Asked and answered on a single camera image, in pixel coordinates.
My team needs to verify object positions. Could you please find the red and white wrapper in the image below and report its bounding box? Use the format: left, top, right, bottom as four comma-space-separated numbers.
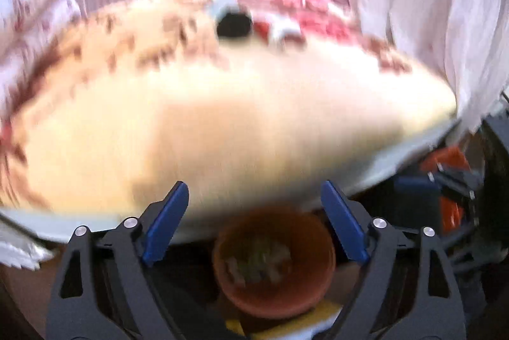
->
253, 18, 306, 47

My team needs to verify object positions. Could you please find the grey cardboard tube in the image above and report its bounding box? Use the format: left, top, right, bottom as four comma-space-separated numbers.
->
207, 0, 253, 39

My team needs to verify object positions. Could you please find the yellow floral bed blanket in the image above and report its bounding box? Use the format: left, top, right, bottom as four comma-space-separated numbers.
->
1, 0, 457, 218

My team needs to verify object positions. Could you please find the right sheer curtain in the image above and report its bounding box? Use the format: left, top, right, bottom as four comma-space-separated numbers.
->
349, 0, 508, 132

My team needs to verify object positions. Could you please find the folded white floral quilt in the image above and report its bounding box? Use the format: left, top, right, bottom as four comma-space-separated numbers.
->
1, 0, 81, 119

